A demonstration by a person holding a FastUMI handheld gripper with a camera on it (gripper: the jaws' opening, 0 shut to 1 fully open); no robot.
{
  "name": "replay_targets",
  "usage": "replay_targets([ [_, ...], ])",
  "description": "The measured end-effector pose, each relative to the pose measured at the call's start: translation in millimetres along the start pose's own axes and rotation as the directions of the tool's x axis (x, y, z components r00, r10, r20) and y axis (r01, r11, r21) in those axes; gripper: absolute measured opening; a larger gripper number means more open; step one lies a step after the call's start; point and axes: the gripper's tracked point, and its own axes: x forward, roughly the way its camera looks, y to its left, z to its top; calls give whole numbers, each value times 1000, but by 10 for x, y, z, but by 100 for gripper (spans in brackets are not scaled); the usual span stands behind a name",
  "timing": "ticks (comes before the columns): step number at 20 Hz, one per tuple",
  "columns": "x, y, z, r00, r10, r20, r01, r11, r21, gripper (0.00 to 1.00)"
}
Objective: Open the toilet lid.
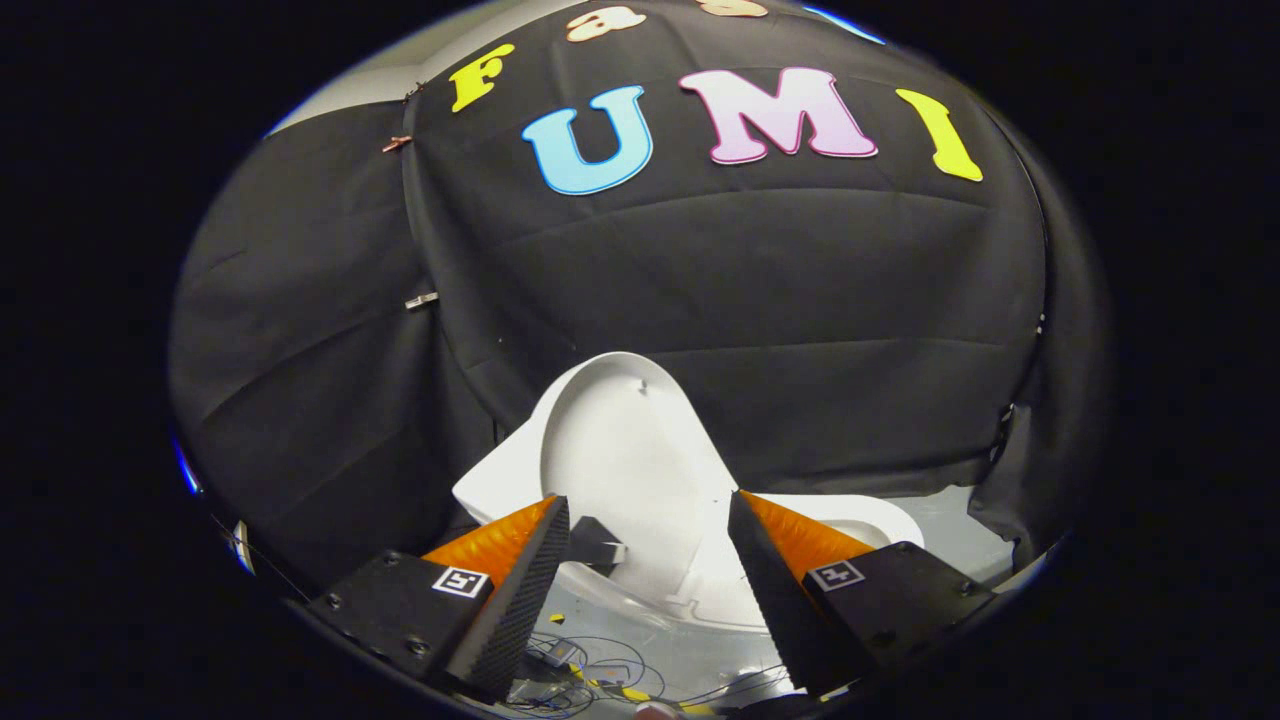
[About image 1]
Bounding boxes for white ceramic toilet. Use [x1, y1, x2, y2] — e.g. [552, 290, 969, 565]
[452, 415, 926, 636]

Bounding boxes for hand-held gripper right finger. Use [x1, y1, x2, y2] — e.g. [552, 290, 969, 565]
[727, 490, 998, 696]

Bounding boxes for black backdrop cloth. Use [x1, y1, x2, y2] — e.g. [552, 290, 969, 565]
[170, 0, 1116, 601]

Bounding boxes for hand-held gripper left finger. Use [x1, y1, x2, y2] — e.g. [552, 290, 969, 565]
[305, 495, 571, 701]

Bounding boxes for small black block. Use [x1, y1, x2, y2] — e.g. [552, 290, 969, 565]
[565, 516, 629, 576]

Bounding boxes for tangle of thin cables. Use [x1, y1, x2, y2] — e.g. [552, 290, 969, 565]
[505, 625, 801, 716]

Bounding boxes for white toilet lid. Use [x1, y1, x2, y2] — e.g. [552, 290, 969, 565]
[540, 352, 741, 606]

